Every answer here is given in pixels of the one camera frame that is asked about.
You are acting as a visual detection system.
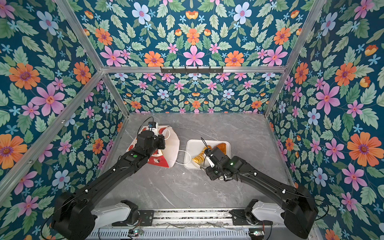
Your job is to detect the metal tongs white tips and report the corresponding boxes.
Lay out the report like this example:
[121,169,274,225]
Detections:
[202,147,226,181]

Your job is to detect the brown croissant fake bread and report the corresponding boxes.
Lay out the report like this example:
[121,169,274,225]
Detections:
[212,143,227,155]

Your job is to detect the white red paper bag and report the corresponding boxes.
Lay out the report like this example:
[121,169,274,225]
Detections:
[139,122,192,169]

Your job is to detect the long twisted fake bread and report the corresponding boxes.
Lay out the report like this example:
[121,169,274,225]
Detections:
[192,146,212,167]

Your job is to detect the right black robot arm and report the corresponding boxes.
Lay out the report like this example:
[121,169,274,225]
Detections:
[205,147,319,239]

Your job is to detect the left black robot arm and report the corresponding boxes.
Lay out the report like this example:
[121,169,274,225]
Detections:
[51,130,166,240]

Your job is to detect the white rectangular tray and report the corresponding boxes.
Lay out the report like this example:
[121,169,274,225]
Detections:
[183,139,232,170]

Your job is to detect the black hook rack bar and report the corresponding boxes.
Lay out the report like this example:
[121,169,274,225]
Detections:
[160,67,224,74]

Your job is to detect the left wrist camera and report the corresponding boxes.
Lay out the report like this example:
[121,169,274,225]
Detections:
[148,120,157,131]

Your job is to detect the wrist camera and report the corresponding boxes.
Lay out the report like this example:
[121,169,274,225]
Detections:
[148,120,157,131]
[207,157,215,168]

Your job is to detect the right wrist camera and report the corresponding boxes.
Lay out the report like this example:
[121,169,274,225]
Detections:
[207,157,215,168]

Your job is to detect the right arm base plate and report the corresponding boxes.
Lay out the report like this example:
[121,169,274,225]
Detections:
[229,209,273,226]

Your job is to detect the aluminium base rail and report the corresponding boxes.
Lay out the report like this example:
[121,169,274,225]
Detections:
[68,207,313,229]

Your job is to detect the white slotted cable duct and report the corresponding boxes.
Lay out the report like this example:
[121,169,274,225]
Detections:
[87,229,251,240]

